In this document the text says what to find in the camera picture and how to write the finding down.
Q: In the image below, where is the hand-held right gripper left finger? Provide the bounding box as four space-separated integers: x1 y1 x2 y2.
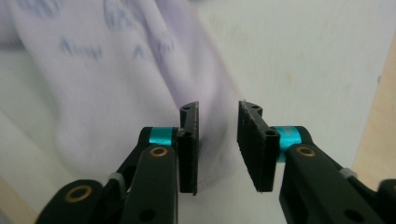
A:
178 101 200 196

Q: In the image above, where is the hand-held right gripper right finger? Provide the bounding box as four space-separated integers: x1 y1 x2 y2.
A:
236 100 281 193

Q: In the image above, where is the lilac printed towel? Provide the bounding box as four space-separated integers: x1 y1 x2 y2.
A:
0 0 247 191

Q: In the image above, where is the white foam mat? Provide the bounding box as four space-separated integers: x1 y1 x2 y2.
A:
0 0 395 224

